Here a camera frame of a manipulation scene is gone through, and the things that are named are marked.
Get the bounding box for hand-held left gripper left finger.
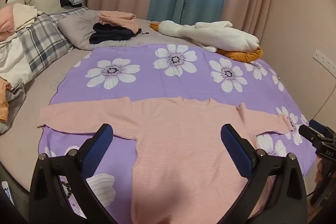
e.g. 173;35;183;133
28;123;118;224

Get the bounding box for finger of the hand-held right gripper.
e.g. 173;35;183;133
309;119;336;140
299;124;336;159

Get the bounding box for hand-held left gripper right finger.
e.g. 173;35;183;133
220;123;308;224

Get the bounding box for pink striped sweater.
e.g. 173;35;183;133
37;97;294;224

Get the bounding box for dark folded clothes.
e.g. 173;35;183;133
89;22;135;45

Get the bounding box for pink folded clothes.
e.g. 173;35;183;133
97;11;149;36

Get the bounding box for person's right hand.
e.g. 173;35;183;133
316;160;327;184

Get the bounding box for pinkish grey bed sheet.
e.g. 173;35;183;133
0;17;200;193

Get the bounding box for purple floral blanket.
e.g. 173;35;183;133
38;43;318;224

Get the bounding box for grey crumpled garment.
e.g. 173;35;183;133
0;82;27;135

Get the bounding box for orange printed garment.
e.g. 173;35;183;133
0;77;12;123

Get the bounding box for white goose plush toy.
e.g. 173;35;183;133
150;20;263;64

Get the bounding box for grey pillow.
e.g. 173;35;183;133
57;10;126;51

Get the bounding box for plaid quilt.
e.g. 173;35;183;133
0;7;90;83

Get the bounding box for cream crumpled garment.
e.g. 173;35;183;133
12;3;40;30

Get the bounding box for grey-green pillow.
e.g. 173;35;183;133
25;0;65;15

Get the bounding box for pink crumpled garment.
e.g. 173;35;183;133
0;6;17;41

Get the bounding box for thin black cable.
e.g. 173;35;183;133
307;183;324;199

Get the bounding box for white wall socket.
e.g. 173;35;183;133
313;49;336;73

